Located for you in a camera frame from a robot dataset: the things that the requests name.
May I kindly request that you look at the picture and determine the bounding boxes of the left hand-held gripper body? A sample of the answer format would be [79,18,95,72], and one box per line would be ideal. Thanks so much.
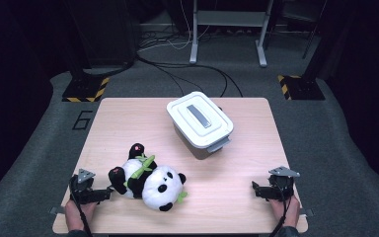
[69,168,97,205]

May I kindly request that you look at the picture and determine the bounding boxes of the black yellow striped stand base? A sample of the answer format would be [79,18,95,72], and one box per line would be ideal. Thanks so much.
[61,76,111,103]
[277,74,326,101]

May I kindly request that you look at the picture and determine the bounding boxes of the dark cabinet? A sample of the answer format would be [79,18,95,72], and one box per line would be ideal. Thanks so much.
[63,0,137,68]

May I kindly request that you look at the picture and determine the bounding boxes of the person's right hand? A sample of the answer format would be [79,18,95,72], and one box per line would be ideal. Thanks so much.
[269,195,301,228]

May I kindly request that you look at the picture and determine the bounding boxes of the white storage box lid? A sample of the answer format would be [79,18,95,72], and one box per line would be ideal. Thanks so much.
[166,91,235,149]

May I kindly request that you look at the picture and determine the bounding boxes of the white metal stand frame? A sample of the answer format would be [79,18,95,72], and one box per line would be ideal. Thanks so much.
[189,0,275,68]

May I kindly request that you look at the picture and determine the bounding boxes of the clear grey plastic storage box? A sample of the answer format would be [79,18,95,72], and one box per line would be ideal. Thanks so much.
[172,124,233,161]

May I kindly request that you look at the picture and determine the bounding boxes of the white floor cable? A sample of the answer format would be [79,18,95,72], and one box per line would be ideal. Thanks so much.
[137,0,211,52]

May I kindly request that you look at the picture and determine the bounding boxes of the hand-held gripper cable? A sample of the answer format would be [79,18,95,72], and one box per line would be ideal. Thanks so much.
[268,182,294,237]
[68,182,94,237]

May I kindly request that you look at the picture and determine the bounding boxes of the person's left hand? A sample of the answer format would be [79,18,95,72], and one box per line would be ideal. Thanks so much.
[64,199,98,231]

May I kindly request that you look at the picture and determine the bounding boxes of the left hand-held gripper cable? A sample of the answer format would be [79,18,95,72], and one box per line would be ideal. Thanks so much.
[68,182,94,237]

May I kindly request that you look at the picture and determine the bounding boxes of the black floor cables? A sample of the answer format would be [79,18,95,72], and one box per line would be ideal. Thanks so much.
[134,53,245,99]

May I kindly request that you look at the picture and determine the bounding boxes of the right hand-held gripper cable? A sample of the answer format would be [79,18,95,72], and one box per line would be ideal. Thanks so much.
[268,182,294,237]

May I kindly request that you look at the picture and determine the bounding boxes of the panda plush toy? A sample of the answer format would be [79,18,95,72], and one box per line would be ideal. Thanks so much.
[108,142,189,212]

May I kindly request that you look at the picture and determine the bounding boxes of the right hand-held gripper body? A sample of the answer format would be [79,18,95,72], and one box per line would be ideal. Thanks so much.
[268,166,301,201]

